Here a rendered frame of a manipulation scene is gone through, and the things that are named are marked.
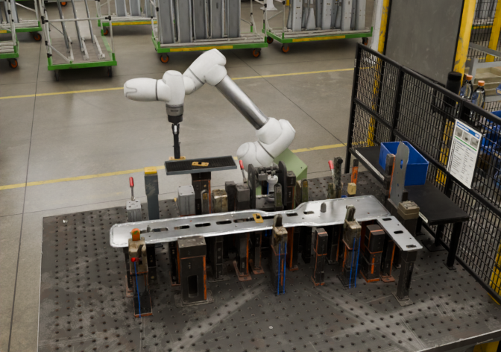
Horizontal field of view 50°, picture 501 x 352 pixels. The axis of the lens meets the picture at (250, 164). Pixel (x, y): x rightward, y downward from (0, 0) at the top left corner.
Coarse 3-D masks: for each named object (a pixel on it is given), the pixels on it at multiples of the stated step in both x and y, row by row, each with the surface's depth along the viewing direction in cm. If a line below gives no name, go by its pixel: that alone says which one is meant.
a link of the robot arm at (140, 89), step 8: (136, 80) 256; (144, 80) 256; (152, 80) 257; (184, 80) 297; (128, 88) 255; (136, 88) 254; (144, 88) 254; (152, 88) 255; (192, 88) 304; (128, 96) 257; (136, 96) 256; (144, 96) 256; (152, 96) 256
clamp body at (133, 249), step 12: (144, 240) 235; (132, 252) 228; (144, 252) 229; (132, 264) 230; (144, 264) 232; (132, 276) 234; (144, 276) 240; (144, 288) 239; (144, 300) 240; (144, 312) 243
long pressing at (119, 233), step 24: (192, 216) 264; (216, 216) 265; (240, 216) 265; (264, 216) 266; (288, 216) 266; (312, 216) 266; (336, 216) 266; (360, 216) 266; (384, 216) 267; (120, 240) 245; (168, 240) 246
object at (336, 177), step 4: (340, 156) 280; (336, 160) 278; (340, 160) 276; (336, 164) 280; (340, 164) 279; (336, 168) 280; (340, 168) 280; (336, 172) 281; (340, 172) 281; (336, 176) 282; (340, 176) 281; (340, 180) 282; (340, 184) 283; (340, 188) 283
